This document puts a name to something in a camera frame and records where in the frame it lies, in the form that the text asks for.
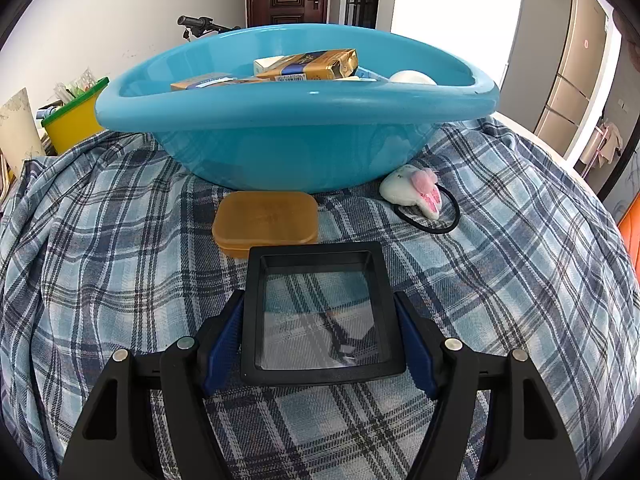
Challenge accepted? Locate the clothes rack with clothes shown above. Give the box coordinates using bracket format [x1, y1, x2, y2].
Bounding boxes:
[579, 116, 625, 179]

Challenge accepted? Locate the plush bunny hair tie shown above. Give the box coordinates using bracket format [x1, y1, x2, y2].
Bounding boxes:
[379, 163, 461, 235]

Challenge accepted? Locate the gold and blue cigarette carton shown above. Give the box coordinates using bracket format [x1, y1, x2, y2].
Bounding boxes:
[256, 48, 360, 82]

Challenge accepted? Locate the orange item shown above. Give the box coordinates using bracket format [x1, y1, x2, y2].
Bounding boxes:
[617, 204, 640, 272]

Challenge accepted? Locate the translucent orange plastic box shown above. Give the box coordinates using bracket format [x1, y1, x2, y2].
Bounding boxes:
[212, 190, 320, 260]

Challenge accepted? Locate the black square magnifier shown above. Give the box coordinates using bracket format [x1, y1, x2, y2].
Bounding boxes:
[240, 241, 407, 387]

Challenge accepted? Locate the grey and gold refrigerator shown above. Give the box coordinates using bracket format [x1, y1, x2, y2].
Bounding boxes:
[499, 0, 624, 159]

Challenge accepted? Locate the blue plaid cloth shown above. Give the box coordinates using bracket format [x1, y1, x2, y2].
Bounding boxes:
[0, 114, 640, 480]

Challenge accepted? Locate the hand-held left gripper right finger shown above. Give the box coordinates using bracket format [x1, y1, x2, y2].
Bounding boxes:
[392, 290, 583, 480]

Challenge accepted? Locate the black bicycle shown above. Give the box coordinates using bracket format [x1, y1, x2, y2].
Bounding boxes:
[176, 15, 242, 42]

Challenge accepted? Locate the steel flask with floral sleeve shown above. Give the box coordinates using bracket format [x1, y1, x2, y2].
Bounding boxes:
[0, 87, 46, 175]

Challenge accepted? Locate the yellow bin with green rim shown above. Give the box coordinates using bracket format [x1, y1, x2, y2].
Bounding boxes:
[41, 77, 110, 156]

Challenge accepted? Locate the white round item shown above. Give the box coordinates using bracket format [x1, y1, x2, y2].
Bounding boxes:
[389, 69, 438, 87]

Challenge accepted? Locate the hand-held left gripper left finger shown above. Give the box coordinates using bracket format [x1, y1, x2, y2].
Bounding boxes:
[59, 290, 247, 480]

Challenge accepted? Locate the blue plastic basin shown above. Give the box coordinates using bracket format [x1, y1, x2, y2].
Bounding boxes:
[94, 24, 500, 195]

